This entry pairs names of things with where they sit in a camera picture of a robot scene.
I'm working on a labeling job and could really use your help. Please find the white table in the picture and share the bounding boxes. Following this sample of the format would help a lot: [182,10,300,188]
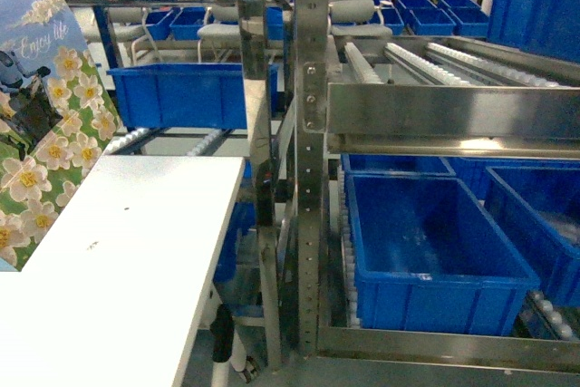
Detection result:
[1,156,244,386]

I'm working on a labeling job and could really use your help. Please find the blue bin lower shelf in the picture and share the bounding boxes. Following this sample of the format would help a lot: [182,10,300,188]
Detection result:
[344,173,539,336]

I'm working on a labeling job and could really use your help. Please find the flower gift bag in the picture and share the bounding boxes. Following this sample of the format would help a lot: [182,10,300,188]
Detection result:
[1,0,120,272]

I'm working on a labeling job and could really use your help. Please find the steel rack upright post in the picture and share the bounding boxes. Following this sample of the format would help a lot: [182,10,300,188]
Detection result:
[294,0,328,356]

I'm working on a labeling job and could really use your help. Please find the blue bin behind table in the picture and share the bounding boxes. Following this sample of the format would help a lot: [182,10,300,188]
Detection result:
[107,63,247,130]

